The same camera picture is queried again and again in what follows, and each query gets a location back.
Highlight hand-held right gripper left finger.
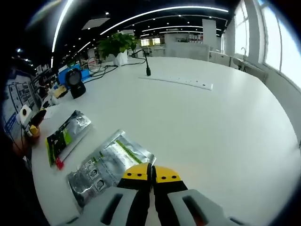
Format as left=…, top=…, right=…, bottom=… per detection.
left=62, top=162, right=153, bottom=226

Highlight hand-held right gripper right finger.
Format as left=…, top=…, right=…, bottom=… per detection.
left=151, top=164, right=250, bottom=226

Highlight yellowish small box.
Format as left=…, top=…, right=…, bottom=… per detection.
left=53, top=84, right=68, bottom=98

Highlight blue plastic bin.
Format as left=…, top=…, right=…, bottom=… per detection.
left=57, top=65, right=92, bottom=85

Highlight person's dark work clothes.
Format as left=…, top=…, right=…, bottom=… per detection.
left=3, top=141, right=51, bottom=226

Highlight white table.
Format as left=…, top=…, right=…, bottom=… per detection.
left=30, top=56, right=301, bottom=226

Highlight curved ceiling light strip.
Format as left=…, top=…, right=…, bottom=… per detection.
left=50, top=0, right=73, bottom=69
left=100, top=6, right=230, bottom=36

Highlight green potted plant white pot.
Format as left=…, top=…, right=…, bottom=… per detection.
left=97, top=32, right=140, bottom=66

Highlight ceiling air vent panel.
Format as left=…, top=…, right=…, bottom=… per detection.
left=81, top=17, right=111, bottom=31

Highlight flat clear packet on table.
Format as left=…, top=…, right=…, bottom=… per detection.
left=138, top=74, right=214, bottom=91

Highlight steel sink with faucet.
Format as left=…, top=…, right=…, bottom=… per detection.
left=231, top=46, right=270, bottom=83

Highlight frosted partition screen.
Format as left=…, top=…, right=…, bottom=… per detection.
left=164, top=42, right=210, bottom=62

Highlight blue white wall poster board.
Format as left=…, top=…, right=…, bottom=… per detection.
left=3, top=69, right=38, bottom=139

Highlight black looped cable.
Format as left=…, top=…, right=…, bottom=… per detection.
left=88, top=62, right=118, bottom=80

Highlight black power cable with plug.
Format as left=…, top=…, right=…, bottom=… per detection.
left=127, top=48, right=151, bottom=77

